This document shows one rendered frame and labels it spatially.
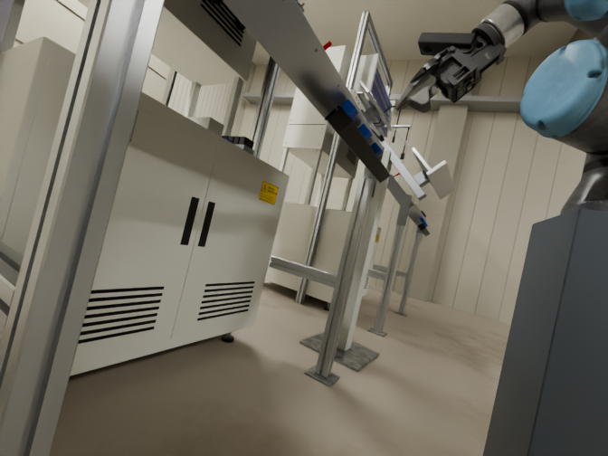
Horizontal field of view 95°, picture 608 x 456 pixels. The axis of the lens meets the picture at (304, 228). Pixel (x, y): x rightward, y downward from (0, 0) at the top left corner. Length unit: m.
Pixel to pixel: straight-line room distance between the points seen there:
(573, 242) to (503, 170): 3.37
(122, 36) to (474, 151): 3.78
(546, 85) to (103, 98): 0.56
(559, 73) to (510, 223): 3.27
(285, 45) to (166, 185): 0.38
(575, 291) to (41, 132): 0.82
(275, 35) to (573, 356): 0.62
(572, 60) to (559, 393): 0.46
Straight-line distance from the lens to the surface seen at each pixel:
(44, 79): 0.61
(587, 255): 0.56
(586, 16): 0.72
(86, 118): 0.30
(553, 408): 0.58
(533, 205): 3.88
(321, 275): 0.92
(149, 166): 0.67
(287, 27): 0.50
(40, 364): 0.34
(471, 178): 3.82
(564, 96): 0.55
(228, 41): 1.32
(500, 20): 0.76
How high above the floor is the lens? 0.42
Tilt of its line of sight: 1 degrees up
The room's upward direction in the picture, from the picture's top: 13 degrees clockwise
